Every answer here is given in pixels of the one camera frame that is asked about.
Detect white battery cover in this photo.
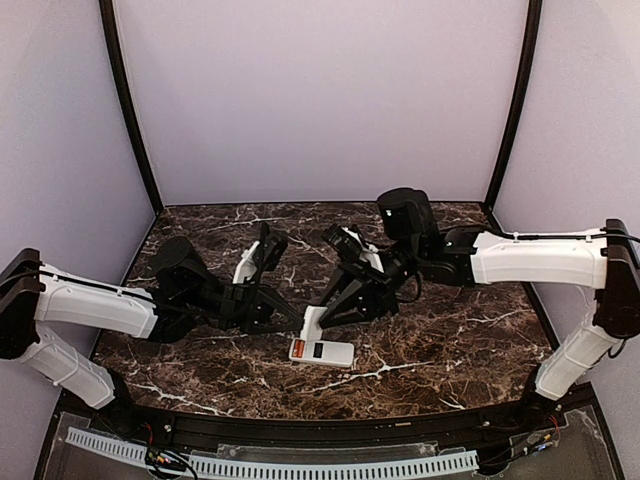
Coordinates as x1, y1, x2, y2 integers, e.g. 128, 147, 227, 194
299, 305, 327, 342

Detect black corner frame post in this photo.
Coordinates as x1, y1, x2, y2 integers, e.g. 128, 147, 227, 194
98, 0, 164, 216
484, 0, 543, 211

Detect black corner frame post right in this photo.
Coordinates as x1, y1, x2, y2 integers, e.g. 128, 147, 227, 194
484, 0, 543, 211

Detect white slotted cable duct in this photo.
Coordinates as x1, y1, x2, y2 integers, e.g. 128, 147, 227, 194
65, 427, 479, 479

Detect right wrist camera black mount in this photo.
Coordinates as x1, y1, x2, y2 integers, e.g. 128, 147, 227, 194
321, 224, 384, 273

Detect black front rail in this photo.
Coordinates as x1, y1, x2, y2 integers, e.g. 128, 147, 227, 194
59, 389, 596, 454

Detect white remote control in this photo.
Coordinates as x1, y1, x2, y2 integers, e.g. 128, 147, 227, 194
289, 339, 354, 368

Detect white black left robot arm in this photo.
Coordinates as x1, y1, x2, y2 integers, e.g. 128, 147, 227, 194
1, 235, 303, 410

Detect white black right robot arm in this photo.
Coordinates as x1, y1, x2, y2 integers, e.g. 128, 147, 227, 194
319, 187, 639, 401

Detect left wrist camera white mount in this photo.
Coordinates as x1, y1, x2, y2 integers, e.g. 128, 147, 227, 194
232, 223, 288, 285

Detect black corner frame post left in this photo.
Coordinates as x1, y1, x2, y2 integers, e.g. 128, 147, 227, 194
98, 0, 164, 216

